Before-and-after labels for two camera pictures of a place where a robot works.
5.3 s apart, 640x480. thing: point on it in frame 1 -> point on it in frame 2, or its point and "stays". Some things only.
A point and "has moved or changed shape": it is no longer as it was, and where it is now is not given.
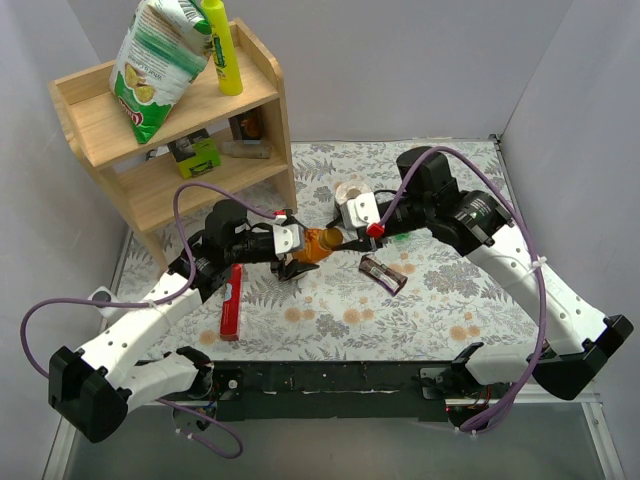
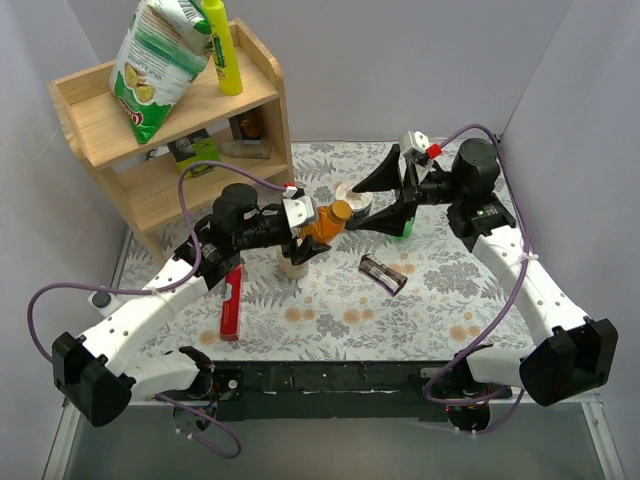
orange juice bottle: [312, 248] has moved or changed shape
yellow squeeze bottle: [227, 64] stays
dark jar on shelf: [247, 126] stays
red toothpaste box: [231, 310] stays
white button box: [102, 293] stays
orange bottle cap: [330, 237] -> [340, 211]
